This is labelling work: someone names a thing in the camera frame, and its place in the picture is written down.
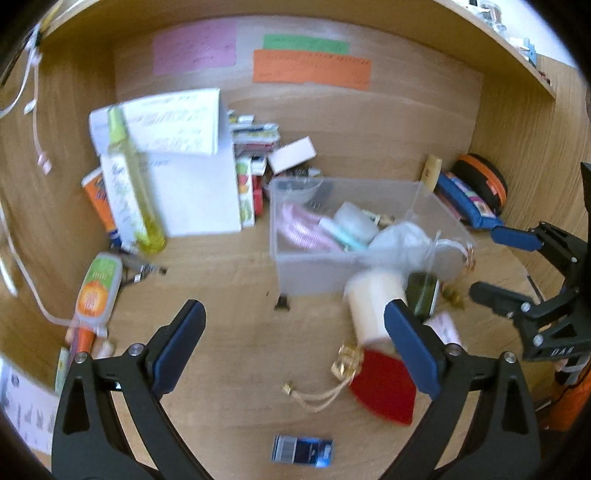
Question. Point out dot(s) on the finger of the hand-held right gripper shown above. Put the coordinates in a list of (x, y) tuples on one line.
[(496, 295), (512, 237)]

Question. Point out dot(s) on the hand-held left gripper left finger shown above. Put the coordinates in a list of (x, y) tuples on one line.
[(180, 350)]

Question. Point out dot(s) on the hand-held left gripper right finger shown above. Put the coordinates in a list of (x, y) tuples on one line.
[(411, 346)]

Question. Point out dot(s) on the cream paper tag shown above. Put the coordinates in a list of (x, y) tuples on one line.
[(445, 325)]

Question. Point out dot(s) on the olive green gourd charm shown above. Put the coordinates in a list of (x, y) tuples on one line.
[(455, 297)]

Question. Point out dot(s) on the red felt pouch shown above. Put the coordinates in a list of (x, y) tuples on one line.
[(383, 385)]

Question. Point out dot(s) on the dark green bottle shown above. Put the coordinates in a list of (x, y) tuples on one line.
[(422, 290)]

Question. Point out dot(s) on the cream cylindrical jar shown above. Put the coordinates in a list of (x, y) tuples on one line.
[(369, 304)]

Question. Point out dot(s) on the gold foil ornament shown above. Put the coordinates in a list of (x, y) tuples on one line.
[(346, 364)]

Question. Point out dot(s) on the clear plastic storage box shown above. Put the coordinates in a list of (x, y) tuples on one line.
[(318, 272)]

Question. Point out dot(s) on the pink blue tube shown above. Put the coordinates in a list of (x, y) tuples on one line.
[(344, 235)]

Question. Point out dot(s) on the translucent white round container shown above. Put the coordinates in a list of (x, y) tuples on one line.
[(353, 219)]

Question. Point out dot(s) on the blue packet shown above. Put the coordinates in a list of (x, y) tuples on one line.
[(304, 450)]

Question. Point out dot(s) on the wooden desktop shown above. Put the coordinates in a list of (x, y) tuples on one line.
[(221, 323)]

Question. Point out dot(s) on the blue patchwork pouch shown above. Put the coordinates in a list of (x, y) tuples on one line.
[(466, 201)]

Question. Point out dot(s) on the black orange zip case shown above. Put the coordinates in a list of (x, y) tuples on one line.
[(485, 177)]

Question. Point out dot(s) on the green orange sanitizer bottle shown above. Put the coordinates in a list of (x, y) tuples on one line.
[(97, 290)]

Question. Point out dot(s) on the cream plastic tube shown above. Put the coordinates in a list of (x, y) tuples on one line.
[(431, 173)]

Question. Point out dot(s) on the white file holder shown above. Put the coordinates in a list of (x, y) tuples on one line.
[(198, 194)]

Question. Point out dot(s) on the yellow-green spray bottle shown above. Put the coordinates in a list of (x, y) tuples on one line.
[(129, 194)]

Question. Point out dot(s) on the white printed leaflet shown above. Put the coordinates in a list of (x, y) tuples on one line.
[(23, 410)]

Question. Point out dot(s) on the fruit print carton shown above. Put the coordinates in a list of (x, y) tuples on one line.
[(247, 194)]

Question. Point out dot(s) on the orange tube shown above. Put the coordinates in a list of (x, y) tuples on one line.
[(98, 198)]

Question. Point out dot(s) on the clear plastic bowl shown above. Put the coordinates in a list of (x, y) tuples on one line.
[(298, 189)]

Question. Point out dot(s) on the wooden shelf board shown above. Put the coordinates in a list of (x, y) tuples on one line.
[(461, 27)]

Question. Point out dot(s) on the small white box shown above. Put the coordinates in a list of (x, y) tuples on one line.
[(293, 154)]

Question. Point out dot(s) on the white handwritten paper sheet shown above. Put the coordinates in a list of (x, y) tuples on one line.
[(175, 122)]

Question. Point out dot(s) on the stack of books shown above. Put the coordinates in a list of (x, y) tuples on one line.
[(254, 134)]

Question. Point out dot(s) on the orange paper note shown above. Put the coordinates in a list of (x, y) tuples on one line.
[(311, 69)]

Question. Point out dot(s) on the green paper note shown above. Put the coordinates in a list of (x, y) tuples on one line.
[(304, 44)]

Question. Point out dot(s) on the pink paper note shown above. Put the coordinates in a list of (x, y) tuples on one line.
[(194, 48)]

